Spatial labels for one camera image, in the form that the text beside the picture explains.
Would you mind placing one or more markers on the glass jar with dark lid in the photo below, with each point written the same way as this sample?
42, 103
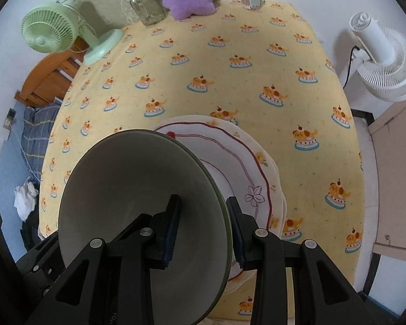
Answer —
149, 6

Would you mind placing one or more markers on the wall socket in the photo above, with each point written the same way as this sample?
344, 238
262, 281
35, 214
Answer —
10, 118

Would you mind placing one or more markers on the beige wooden door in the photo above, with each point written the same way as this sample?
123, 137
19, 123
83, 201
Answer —
399, 176

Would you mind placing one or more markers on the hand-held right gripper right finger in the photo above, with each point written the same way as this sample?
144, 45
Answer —
235, 233

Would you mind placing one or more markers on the white plate with purple rim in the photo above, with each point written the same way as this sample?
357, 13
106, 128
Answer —
230, 169

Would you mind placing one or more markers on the large scalloped yellow floral plate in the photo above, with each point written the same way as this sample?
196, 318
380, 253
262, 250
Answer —
186, 119

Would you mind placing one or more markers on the green floral ceramic bowl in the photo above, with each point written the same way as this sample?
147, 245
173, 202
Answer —
128, 182

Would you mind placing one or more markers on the yellow printed tablecloth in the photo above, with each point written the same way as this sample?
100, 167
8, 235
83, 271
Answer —
223, 81

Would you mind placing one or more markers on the blue plaid bedding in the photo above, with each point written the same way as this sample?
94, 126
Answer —
37, 132

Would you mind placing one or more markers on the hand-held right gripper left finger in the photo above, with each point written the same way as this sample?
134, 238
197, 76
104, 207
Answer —
173, 233

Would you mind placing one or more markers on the dark cloth pile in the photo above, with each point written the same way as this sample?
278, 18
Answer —
30, 233

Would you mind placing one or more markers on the white cloth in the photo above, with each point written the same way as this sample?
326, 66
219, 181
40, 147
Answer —
25, 199

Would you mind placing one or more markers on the green desk fan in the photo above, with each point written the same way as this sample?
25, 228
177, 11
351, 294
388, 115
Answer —
47, 30

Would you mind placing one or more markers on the white fan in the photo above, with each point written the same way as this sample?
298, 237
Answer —
385, 71

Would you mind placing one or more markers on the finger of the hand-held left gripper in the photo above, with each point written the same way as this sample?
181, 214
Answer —
40, 257

